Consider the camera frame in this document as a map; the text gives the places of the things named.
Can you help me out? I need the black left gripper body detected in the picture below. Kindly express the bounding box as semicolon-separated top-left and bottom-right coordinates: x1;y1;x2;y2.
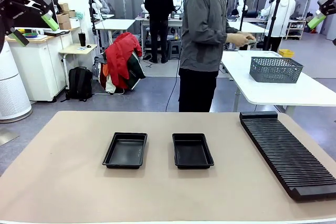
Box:
0;0;43;52

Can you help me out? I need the person's right forearm grey sleeve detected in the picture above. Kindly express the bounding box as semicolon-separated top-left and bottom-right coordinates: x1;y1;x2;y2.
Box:
202;23;238;44

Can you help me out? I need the black plastic ESD tray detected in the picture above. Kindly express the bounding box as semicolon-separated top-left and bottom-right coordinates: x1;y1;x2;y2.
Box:
172;133;215;170
101;132;148;169

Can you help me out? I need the person's left hand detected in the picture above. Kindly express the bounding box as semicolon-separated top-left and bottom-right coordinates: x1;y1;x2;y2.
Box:
237;31;257;41

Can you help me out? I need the person's right hand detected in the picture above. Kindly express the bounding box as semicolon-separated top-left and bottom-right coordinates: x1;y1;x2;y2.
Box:
226;33;249;48

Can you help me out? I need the black monitor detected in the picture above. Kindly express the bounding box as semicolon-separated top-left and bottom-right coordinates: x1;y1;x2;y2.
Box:
15;0;60;29

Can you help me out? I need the white cabinet wooden top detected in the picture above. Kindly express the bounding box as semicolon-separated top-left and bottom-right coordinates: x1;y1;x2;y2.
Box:
6;28;75;103

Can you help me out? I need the flat black case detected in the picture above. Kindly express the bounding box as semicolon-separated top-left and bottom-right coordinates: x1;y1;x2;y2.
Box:
44;29;71;37

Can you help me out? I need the low light wood shelf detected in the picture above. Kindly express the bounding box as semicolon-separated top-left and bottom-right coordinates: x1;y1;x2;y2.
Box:
284;19;307;41

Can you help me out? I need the person in white hoodie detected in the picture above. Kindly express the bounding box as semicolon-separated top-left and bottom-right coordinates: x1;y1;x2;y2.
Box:
260;0;297;52

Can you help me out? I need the yellow plastic bin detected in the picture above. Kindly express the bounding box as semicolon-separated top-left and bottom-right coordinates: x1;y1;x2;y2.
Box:
278;49;295;59

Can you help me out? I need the white round air purifier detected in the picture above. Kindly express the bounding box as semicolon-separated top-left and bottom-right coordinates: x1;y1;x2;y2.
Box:
0;39;34;124

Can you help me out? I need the small light wood side table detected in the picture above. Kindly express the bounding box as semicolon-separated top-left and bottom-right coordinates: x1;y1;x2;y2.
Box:
58;43;99;89

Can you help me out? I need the black tumbler with straw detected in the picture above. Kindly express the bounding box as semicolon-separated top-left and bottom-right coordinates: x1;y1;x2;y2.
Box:
78;30;87;47

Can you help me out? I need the grey plastic mesh basket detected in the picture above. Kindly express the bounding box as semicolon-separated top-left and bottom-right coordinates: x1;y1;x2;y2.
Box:
249;56;305;84

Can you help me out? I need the black backpack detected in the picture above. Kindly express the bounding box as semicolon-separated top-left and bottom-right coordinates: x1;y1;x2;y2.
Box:
60;66;94;103

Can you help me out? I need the large white table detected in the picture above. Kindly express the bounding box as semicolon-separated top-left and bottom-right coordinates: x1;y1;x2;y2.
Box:
220;50;336;118

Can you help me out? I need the white desk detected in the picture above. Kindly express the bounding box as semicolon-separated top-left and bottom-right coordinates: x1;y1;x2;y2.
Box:
94;18;136;49

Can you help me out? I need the red jacket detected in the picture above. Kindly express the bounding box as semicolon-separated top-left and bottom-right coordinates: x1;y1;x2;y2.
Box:
104;31;143;90

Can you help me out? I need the dark green jacket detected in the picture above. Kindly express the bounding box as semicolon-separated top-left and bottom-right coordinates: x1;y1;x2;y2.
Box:
127;50;147;91

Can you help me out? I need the person in black clothes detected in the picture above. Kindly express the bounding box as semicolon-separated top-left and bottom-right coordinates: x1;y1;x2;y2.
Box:
144;0;175;65

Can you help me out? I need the black slotted PCB rack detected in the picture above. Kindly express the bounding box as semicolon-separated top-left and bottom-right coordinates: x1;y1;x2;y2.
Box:
239;111;336;201

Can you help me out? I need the person in grey jacket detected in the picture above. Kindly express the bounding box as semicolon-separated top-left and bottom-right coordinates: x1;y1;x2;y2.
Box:
178;0;257;113

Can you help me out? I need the grey plastic stool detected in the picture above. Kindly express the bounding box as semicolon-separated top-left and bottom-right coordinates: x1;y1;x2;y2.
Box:
167;39;182;61

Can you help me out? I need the black camera tripod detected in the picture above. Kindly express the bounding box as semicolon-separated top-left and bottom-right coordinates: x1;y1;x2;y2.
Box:
263;0;283;51

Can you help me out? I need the black camera stand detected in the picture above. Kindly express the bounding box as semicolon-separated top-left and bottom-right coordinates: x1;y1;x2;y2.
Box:
239;0;250;51

